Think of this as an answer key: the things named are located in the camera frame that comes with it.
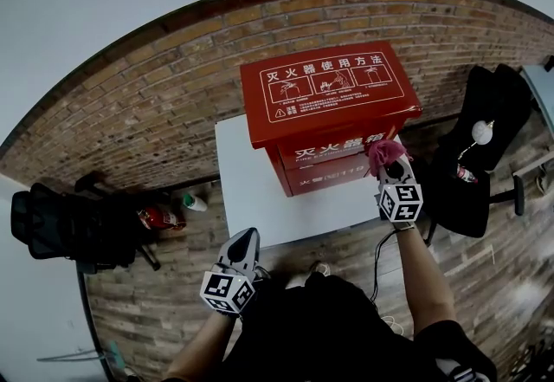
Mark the red fire extinguisher box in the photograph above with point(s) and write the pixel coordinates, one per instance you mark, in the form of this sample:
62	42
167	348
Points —
320	112

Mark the light blue desk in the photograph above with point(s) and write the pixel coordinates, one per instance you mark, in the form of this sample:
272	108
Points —
543	86

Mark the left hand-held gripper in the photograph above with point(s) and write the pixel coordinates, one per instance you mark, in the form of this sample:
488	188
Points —
225	291

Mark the person's shoe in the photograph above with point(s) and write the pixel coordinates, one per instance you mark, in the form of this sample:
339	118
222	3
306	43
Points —
320	268
264	273

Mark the person's left shoe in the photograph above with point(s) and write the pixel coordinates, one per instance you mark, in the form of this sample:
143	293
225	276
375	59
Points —
264	273

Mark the white bottle green cap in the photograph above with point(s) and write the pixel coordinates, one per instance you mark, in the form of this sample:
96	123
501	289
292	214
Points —
195	203

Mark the plastic bottle red label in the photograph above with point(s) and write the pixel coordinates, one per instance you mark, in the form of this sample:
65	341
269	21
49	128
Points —
465	174

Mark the black padded office chair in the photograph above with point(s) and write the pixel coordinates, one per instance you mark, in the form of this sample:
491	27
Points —
463	202

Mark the pink cloth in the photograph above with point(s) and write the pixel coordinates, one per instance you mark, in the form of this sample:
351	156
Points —
383	153

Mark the black mesh office chair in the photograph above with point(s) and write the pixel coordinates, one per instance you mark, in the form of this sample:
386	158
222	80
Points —
65	224

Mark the white ball on stick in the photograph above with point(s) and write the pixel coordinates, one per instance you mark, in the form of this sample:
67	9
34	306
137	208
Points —
481	133

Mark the person's right forearm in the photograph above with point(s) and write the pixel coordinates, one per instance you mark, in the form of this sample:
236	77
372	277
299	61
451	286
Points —
422	280

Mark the red fire extinguisher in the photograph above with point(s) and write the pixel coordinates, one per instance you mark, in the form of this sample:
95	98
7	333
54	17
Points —
158	218

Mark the person's right shoe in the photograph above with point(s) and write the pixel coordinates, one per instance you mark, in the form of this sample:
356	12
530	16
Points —
320	268

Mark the person's left forearm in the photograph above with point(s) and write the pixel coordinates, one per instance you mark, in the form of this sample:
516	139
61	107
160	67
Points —
199	350

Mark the person's black clothing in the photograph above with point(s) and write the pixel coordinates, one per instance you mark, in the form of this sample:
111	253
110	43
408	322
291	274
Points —
324	328

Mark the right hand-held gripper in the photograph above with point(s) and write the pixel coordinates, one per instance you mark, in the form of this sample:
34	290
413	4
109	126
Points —
400	202

